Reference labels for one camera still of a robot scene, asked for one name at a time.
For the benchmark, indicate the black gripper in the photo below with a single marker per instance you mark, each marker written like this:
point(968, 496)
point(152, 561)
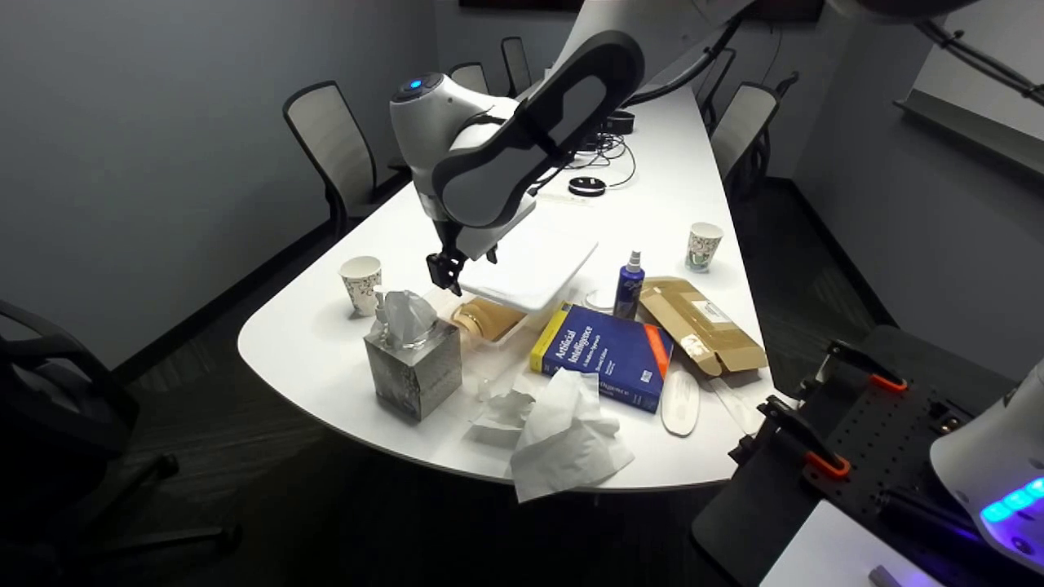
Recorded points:
point(462, 245)

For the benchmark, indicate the white box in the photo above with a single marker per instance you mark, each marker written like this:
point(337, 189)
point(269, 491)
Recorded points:
point(533, 273)

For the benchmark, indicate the blue spray bottle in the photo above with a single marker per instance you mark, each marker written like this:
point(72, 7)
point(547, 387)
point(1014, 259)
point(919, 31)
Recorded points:
point(627, 287)

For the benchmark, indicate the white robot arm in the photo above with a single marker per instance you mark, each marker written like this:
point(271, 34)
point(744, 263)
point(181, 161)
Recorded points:
point(544, 120)

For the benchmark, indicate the white robot base blue light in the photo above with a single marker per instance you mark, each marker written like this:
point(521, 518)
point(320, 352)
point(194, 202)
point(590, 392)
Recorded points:
point(989, 457)

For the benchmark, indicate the clear plastic lunch box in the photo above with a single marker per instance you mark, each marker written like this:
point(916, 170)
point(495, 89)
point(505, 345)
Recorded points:
point(491, 321)

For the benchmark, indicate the grey tissue box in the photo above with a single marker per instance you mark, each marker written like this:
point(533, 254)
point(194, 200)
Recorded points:
point(412, 375)

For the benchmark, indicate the black rectangular device box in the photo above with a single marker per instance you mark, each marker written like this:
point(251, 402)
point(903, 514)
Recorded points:
point(617, 120)

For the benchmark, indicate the brown cardboard box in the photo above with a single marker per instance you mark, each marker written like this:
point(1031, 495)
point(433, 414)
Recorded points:
point(704, 327)

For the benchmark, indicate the patterned paper cup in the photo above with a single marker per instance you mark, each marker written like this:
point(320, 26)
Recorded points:
point(704, 250)
point(361, 287)

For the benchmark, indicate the small folded white tissue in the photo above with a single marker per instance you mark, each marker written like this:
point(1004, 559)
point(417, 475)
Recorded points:
point(498, 422)

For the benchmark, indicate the black round speakerphone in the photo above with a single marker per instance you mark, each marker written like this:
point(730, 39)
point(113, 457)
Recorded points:
point(584, 187)

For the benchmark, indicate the blue and yellow book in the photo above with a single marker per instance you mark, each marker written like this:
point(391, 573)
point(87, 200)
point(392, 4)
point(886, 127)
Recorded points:
point(605, 352)

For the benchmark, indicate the light mesh office chair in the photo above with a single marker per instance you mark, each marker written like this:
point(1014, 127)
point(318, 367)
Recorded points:
point(332, 141)
point(741, 127)
point(513, 61)
point(469, 77)

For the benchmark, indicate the large crumpled white tissue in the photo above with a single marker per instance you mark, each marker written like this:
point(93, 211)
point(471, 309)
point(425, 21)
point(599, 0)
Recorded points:
point(565, 445)

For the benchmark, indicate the black orange-tipped clamp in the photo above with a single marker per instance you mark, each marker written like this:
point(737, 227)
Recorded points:
point(803, 442)
point(859, 364)

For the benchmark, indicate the black office chair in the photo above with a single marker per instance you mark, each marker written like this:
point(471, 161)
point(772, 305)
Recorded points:
point(53, 435)

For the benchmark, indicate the white paper sheet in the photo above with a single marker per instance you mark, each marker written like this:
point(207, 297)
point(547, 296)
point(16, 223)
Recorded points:
point(827, 550)

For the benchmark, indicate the black mounting board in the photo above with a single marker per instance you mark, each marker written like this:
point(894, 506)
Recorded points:
point(891, 435)

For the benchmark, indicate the wall whiteboard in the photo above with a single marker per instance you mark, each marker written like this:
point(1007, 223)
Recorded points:
point(980, 77)

